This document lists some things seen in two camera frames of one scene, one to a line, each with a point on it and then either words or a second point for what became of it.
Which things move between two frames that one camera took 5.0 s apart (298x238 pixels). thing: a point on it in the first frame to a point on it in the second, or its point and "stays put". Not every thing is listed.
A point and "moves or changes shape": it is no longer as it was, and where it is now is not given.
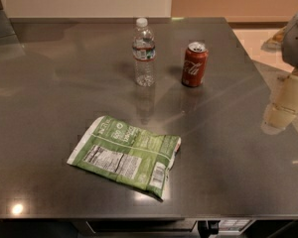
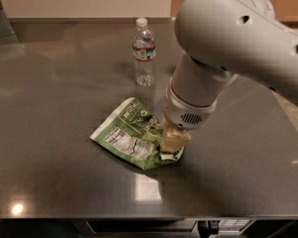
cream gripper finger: (279, 117) to (169, 137)
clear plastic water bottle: (144, 54) stays put
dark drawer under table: (106, 226) stays put
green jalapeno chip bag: (126, 154) moves or changes shape
